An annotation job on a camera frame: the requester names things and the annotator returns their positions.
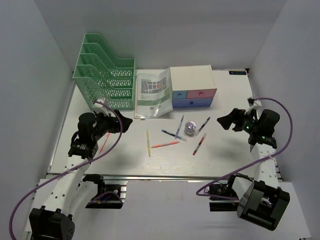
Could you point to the pink small drawer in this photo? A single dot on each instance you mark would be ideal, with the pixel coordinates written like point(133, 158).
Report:
point(201, 93)

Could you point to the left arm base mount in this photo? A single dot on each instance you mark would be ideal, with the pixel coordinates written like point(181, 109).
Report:
point(108, 194)

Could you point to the booklet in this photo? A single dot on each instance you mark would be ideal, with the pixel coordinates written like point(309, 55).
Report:
point(153, 95)

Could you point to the blue wide bottom drawer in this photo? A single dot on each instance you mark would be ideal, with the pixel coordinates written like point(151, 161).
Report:
point(190, 103)

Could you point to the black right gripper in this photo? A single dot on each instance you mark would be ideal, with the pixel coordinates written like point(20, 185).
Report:
point(235, 116)

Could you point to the orange pen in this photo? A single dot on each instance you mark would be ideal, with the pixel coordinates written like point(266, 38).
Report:
point(165, 144)

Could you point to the light blue small drawer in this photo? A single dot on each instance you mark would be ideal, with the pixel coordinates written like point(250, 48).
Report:
point(179, 94)

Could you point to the blue white pen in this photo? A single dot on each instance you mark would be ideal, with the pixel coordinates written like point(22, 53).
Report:
point(202, 126)

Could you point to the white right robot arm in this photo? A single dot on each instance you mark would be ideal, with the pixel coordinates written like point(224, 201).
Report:
point(260, 199)

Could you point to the green plastic file rack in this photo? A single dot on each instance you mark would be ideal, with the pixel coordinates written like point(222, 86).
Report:
point(99, 73)

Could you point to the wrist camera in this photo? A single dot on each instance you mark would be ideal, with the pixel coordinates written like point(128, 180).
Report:
point(99, 108)
point(254, 104)

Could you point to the light blue pen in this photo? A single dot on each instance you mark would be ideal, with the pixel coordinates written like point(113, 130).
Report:
point(179, 127)

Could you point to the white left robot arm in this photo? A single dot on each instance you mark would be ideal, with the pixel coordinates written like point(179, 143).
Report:
point(55, 219)

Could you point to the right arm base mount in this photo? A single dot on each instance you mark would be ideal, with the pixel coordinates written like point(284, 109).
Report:
point(223, 189)

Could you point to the white mini drawer cabinet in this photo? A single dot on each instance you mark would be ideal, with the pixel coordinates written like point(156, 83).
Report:
point(197, 77)

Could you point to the red pen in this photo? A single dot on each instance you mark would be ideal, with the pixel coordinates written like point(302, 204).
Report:
point(199, 144)

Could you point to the black label sticker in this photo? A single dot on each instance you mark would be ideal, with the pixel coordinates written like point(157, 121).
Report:
point(233, 72)

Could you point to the pink pen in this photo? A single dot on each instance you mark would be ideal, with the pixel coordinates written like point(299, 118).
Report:
point(104, 143)

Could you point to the yellow pen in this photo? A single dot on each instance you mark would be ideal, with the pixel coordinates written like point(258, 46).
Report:
point(148, 143)

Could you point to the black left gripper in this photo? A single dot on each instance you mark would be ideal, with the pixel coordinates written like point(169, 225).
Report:
point(115, 125)

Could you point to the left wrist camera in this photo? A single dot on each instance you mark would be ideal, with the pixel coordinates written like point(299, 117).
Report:
point(99, 108)

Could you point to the dark blue capped pen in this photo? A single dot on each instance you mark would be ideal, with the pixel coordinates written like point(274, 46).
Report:
point(173, 135)

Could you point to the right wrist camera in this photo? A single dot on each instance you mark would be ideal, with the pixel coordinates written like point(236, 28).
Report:
point(254, 104)

